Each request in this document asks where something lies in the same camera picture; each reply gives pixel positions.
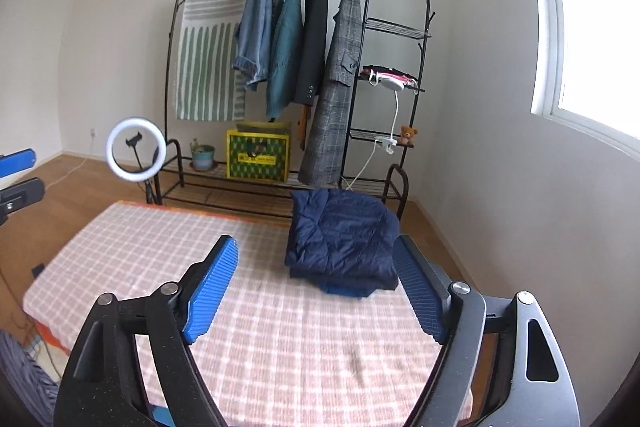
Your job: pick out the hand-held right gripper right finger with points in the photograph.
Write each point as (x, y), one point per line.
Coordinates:
(420, 292)

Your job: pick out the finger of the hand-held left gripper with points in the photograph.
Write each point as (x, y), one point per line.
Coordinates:
(20, 197)
(15, 161)

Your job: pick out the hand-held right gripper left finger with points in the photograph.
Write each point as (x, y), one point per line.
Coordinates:
(210, 292)

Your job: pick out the navy quilted jacket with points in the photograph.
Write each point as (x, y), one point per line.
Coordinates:
(345, 237)

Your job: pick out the black metal clothes rack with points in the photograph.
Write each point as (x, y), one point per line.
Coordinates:
(210, 192)

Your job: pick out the folded clothes stack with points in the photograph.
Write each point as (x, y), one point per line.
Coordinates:
(392, 73)

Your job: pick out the blue garment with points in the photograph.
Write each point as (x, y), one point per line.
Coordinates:
(347, 290)

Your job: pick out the black object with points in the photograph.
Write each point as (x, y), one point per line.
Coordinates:
(38, 271)

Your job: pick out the pink plaid bed cover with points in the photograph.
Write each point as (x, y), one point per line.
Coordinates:
(280, 347)

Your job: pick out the black phone holder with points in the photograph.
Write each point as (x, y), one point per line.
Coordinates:
(133, 139)

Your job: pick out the potted plant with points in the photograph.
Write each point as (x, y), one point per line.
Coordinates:
(202, 157)

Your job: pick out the yellow green patterned box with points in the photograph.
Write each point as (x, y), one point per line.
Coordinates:
(257, 159)

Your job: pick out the brown teddy bear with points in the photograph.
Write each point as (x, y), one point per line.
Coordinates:
(408, 135)

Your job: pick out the dark striped cloth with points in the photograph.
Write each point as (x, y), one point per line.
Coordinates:
(22, 382)

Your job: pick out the white clip lamp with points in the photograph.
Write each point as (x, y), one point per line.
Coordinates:
(395, 107)

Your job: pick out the grey plaid coat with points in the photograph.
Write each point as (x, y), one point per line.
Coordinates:
(335, 107)

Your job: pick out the green striped towel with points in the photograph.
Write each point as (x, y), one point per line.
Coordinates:
(205, 57)

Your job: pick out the teal jacket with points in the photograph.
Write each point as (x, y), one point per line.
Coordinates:
(285, 57)

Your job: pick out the black coat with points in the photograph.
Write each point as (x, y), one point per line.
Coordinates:
(314, 47)

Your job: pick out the denim jacket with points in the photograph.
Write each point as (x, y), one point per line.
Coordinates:
(257, 22)

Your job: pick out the white framed window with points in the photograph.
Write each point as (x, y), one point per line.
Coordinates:
(590, 17)

